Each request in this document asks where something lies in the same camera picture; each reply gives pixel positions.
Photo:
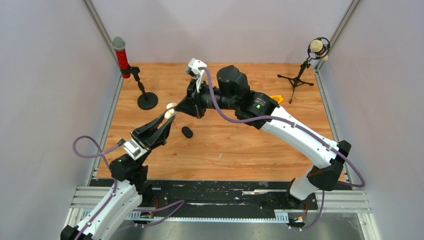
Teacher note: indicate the black tripod mic stand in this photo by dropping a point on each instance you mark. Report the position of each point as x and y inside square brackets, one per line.
[297, 81]

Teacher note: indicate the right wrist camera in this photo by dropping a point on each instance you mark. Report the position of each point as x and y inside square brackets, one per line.
[194, 69]

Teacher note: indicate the red glitter microphone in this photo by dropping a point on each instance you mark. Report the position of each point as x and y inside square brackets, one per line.
[119, 45]

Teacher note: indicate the white earbud case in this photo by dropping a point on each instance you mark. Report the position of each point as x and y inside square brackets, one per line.
[170, 110]

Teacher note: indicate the beige condenser microphone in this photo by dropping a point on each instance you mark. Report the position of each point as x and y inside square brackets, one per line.
[320, 47]

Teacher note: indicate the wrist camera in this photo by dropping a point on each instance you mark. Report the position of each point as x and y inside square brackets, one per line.
[194, 69]
[134, 149]

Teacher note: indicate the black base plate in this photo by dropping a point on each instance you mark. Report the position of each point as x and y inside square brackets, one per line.
[221, 199]

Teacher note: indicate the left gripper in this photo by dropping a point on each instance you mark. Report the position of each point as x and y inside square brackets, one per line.
[158, 138]

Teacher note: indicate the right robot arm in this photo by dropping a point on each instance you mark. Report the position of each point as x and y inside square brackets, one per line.
[234, 100]

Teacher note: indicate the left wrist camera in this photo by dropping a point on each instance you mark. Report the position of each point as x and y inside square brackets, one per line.
[134, 149]

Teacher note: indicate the yellow triangular plastic piece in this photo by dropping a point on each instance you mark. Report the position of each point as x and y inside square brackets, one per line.
[278, 98]

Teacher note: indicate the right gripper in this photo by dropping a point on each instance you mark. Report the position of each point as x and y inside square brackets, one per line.
[192, 107]

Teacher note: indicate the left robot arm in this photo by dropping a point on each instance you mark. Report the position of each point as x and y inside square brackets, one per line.
[130, 185]

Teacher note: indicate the black earbud charging case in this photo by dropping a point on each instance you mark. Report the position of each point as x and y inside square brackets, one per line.
[187, 132]

